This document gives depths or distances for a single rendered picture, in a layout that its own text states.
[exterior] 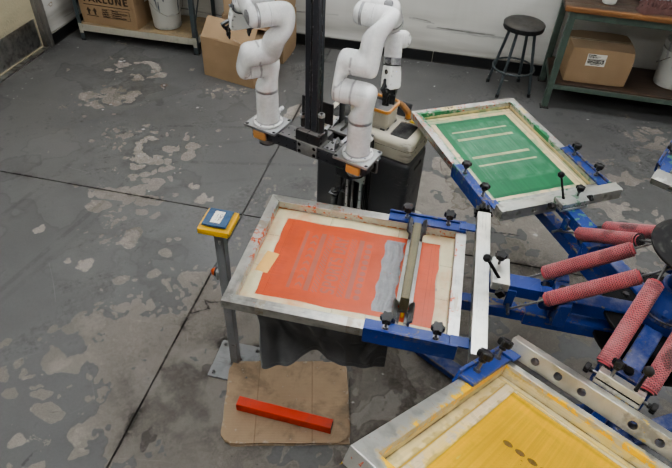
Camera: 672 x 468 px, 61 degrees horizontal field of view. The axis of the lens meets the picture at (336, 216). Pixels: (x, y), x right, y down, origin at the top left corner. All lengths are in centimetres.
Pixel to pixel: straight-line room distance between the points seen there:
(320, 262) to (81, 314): 166
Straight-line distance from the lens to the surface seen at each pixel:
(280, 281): 205
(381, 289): 203
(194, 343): 312
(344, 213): 227
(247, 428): 280
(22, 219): 412
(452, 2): 557
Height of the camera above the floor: 247
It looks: 41 degrees down
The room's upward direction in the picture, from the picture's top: 3 degrees clockwise
